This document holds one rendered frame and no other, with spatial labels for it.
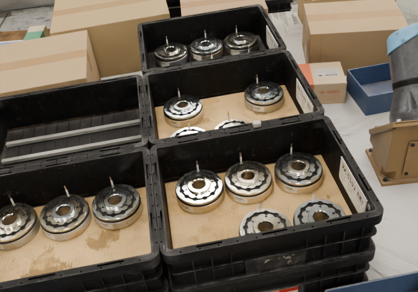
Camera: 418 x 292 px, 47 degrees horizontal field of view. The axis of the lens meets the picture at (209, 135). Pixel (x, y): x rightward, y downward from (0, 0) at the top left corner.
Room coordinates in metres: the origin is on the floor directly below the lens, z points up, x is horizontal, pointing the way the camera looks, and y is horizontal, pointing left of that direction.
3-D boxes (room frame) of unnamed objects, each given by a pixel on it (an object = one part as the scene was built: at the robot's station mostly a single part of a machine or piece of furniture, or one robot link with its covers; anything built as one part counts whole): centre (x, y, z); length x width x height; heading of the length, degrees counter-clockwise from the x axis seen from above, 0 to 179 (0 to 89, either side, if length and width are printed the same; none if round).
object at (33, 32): (1.59, 0.60, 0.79); 0.24 x 0.06 x 0.06; 179
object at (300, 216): (0.60, -0.19, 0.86); 0.10 x 0.10 x 0.01
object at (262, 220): (0.59, -0.09, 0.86); 0.05 x 0.05 x 0.01
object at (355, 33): (1.41, -0.51, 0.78); 0.30 x 0.22 x 0.16; 82
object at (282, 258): (0.66, -0.08, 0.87); 0.40 x 0.30 x 0.11; 95
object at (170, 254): (0.66, -0.08, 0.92); 0.40 x 0.30 x 0.02; 95
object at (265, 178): (0.73, -0.07, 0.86); 0.10 x 0.10 x 0.01
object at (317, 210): (0.60, -0.19, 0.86); 0.05 x 0.05 x 0.01
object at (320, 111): (0.96, -0.05, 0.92); 0.40 x 0.30 x 0.02; 95
